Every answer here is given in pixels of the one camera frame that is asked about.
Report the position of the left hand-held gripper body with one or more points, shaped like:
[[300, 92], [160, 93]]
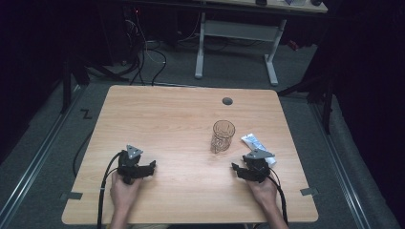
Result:
[[129, 165]]

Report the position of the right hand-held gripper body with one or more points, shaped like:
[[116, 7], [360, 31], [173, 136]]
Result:
[[259, 167]]

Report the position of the white blue toothpaste tube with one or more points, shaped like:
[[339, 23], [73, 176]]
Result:
[[253, 142]]

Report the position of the person's right hand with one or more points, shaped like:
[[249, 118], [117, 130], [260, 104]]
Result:
[[266, 194]]

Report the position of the person's left hand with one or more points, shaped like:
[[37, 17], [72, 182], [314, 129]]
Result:
[[122, 195]]

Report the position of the grey tape strip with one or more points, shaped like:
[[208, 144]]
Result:
[[309, 191], [72, 196]]

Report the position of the dark round table grommet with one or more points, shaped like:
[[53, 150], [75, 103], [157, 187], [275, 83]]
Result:
[[227, 101]]

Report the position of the black metal stand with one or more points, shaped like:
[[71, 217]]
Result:
[[67, 86], [328, 105]]

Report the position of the white-framed desk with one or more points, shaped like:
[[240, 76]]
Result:
[[238, 30]]

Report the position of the metal floor rail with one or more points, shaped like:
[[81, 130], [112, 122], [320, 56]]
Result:
[[38, 159], [340, 165]]

